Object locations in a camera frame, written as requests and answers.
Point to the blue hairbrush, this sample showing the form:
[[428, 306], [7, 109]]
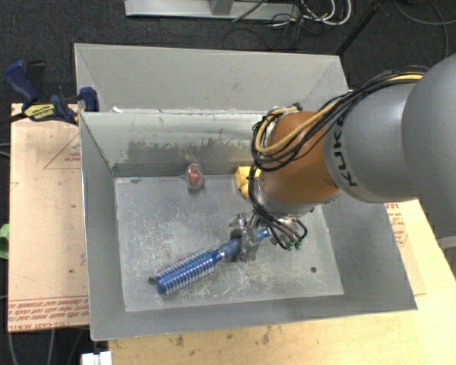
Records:
[[192, 270]]

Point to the brown cardboard board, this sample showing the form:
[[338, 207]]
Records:
[[45, 219]]

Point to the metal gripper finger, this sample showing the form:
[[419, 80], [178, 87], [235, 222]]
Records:
[[238, 224], [251, 250]]

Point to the yellow toy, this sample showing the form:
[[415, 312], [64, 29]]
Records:
[[242, 177]]

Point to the grey metal bin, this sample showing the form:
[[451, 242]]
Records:
[[197, 223]]

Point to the clear glass with red inside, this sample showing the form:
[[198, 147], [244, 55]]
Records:
[[195, 177]]

